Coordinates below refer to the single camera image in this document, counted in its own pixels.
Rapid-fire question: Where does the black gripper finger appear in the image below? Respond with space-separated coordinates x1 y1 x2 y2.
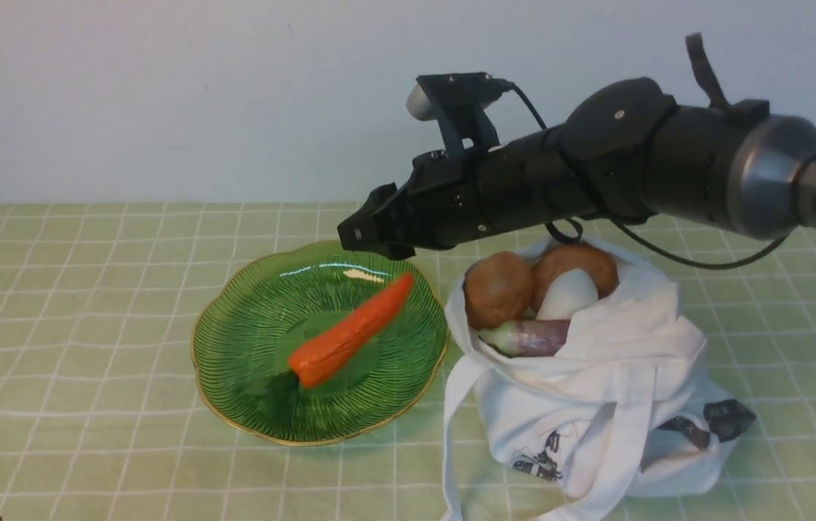
361 182 399 214

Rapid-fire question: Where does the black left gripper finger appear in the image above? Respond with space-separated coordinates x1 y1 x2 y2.
336 208 417 261

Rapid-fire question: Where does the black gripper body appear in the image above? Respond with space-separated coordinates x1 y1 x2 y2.
383 141 568 250

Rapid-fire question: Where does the orange carrot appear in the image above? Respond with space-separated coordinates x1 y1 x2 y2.
288 271 415 389

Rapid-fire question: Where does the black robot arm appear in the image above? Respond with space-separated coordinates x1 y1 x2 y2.
336 73 816 260

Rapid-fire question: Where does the white cloth bag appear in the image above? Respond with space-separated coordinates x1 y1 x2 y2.
442 237 757 520

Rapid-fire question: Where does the brown potato left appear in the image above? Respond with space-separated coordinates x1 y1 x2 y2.
463 251 533 330

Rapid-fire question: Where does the green glass plate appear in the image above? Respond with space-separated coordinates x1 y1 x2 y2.
191 242 450 447

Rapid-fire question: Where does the white egg-shaped vegetable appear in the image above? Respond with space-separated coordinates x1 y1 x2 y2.
536 269 600 321

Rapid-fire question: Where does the purple eggplant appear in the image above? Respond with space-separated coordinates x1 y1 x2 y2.
477 319 571 358

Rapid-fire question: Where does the green checked tablecloth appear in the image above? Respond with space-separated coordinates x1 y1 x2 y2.
0 202 816 520

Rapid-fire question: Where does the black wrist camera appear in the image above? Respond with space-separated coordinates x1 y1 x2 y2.
406 72 514 157

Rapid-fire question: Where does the black camera cable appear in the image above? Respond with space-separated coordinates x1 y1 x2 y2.
506 83 792 271

